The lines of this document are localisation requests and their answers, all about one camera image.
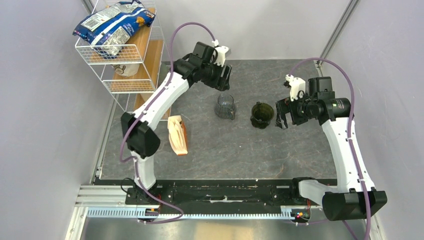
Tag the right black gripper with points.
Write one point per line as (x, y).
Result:
(285, 105)

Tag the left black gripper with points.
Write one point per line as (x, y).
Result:
(220, 83)

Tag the dark green coffee dripper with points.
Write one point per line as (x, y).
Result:
(261, 115)

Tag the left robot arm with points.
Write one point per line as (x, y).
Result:
(206, 64)

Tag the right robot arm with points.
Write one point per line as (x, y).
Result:
(355, 196)

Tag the clear glass coffee server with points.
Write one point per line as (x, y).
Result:
(225, 107)

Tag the blue snack bag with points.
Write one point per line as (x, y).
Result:
(107, 30)

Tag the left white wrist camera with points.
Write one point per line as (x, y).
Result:
(220, 53)

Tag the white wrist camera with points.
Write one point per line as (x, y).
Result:
(220, 53)
(297, 87)

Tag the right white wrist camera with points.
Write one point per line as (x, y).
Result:
(297, 87)

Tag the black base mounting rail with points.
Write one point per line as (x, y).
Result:
(214, 197)

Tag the white wire wooden shelf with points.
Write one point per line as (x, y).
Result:
(145, 48)

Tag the white cable duct strip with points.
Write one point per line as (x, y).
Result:
(143, 213)

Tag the aluminium corner frame post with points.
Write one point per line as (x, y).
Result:
(346, 15)

